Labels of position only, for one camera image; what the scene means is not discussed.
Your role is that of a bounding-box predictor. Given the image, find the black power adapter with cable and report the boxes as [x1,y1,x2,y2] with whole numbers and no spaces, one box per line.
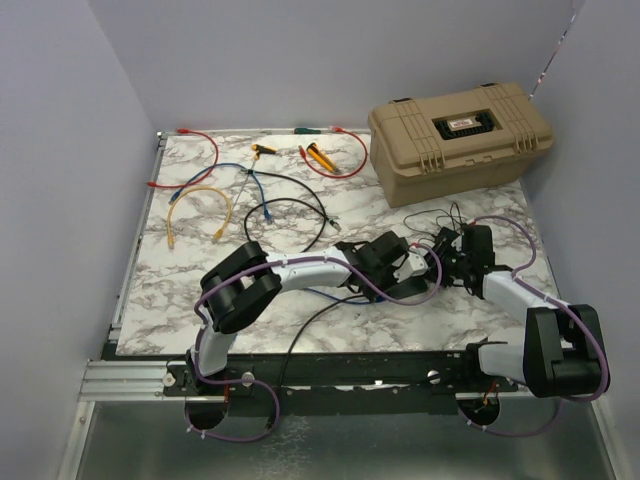
[400,202,473,239]

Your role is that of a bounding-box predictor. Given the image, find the black network switch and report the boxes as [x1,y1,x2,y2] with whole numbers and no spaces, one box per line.
[386,277,429,300]

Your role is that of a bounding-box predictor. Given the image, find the black braided ethernet cable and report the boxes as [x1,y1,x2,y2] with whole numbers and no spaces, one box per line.
[243,168,342,254]

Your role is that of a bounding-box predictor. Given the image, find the thin black cable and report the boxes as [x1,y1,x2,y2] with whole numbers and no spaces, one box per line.
[264,294,371,431]

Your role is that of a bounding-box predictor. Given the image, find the yellow ethernet cable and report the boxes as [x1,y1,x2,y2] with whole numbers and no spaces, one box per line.
[166,186,234,251]

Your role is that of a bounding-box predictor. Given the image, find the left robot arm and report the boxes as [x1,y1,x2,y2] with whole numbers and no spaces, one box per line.
[186,231,427,395]

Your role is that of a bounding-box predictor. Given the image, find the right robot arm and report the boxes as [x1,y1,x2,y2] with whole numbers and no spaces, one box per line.
[432,225,610,401]

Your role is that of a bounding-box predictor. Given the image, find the tan plastic toolbox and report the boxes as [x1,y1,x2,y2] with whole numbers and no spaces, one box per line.
[368,83,554,208]

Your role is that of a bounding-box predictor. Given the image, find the yellow black utility knife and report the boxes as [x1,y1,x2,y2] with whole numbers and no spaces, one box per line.
[306,142,340,174]

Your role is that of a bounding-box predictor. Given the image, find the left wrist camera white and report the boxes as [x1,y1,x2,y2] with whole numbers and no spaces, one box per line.
[394,250,429,282]

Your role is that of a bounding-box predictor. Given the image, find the black mounting rail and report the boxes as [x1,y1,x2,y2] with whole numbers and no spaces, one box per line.
[99,349,581,416]

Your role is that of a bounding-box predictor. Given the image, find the blue ethernet cable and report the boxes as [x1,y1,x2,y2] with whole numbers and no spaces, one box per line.
[169,162,276,224]

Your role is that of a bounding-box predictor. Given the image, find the red ethernet cable right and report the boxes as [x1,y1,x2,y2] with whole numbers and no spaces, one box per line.
[297,124,370,178]

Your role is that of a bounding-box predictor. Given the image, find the red ethernet cable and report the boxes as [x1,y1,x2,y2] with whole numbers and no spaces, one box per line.
[297,124,370,178]
[146,127,221,189]

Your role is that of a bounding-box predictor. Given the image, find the green handled screwdriver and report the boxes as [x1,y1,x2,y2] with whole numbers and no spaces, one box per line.
[264,126,334,135]

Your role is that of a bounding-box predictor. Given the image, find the yellow black T-handle wrench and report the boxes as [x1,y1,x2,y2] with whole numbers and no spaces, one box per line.
[232,144,277,208]

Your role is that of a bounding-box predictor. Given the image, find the red ethernet cable left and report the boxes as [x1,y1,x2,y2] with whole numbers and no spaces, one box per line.
[146,127,221,189]

